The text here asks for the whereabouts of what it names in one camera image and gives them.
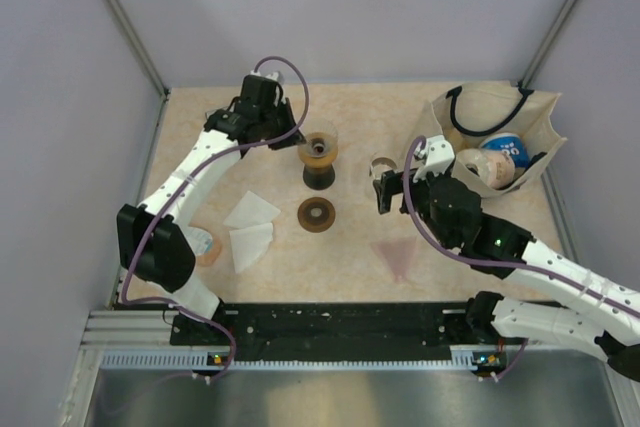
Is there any clear glass beaker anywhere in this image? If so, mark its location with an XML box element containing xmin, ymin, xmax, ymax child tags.
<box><xmin>364</xmin><ymin>152</ymin><xmax>397</xmax><ymax>201</ymax></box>

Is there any pink glass dripper cone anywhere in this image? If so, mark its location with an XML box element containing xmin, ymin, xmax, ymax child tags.
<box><xmin>370</xmin><ymin>236</ymin><xmax>417</xmax><ymax>283</ymax></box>

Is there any corner aluminium post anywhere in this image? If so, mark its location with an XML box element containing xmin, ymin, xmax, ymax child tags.
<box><xmin>102</xmin><ymin>0</ymin><xmax>170</xmax><ymax>99</ymax></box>
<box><xmin>516</xmin><ymin>0</ymin><xmax>582</xmax><ymax>89</ymax></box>

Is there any white paper coffee filter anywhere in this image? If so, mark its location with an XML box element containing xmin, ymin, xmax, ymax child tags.
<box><xmin>223</xmin><ymin>191</ymin><xmax>281</xmax><ymax>229</ymax></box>
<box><xmin>230</xmin><ymin>222</ymin><xmax>274</xmax><ymax>274</ymax></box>

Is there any blue white packet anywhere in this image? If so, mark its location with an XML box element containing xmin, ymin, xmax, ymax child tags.
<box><xmin>480</xmin><ymin>132</ymin><xmax>531</xmax><ymax>170</ymax></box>

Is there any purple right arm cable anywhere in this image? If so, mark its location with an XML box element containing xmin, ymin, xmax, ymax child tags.
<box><xmin>402</xmin><ymin>135</ymin><xmax>640</xmax><ymax>321</ymax></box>

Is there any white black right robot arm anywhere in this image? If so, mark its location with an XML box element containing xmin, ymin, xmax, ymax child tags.
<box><xmin>372</xmin><ymin>135</ymin><xmax>639</xmax><ymax>381</ymax></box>

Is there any grey cable duct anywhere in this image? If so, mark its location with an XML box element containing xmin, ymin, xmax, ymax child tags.
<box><xmin>100</xmin><ymin>349</ymin><xmax>508</xmax><ymax>372</ymax></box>

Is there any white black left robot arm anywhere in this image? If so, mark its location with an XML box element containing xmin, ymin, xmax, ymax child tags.
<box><xmin>116</xmin><ymin>72</ymin><xmax>304</xmax><ymax>344</ymax></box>

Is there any right corner aluminium post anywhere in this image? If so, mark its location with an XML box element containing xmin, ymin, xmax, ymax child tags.
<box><xmin>516</xmin><ymin>0</ymin><xmax>582</xmax><ymax>89</ymax></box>

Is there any black carafe with red lid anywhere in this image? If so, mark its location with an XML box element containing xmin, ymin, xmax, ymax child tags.
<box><xmin>302</xmin><ymin>162</ymin><xmax>335</xmax><ymax>191</ymax></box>

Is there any beige round package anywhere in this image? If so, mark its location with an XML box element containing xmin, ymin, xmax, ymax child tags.
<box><xmin>456</xmin><ymin>148</ymin><xmax>515</xmax><ymax>189</ymax></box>

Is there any beige canvas tote bag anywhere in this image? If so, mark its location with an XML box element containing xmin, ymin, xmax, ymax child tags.
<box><xmin>399</xmin><ymin>82</ymin><xmax>566</xmax><ymax>198</ymax></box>

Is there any aluminium frame rail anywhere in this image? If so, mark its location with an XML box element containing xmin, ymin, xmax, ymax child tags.
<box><xmin>79</xmin><ymin>309</ymin><xmax>629</xmax><ymax>351</ymax></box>

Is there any left corner aluminium post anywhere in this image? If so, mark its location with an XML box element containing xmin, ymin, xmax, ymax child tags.
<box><xmin>102</xmin><ymin>0</ymin><xmax>170</xmax><ymax>99</ymax></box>

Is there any dark wooden dripper ring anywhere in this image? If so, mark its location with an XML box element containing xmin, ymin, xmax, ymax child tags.
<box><xmin>296</xmin><ymin>196</ymin><xmax>337</xmax><ymax>234</ymax></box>

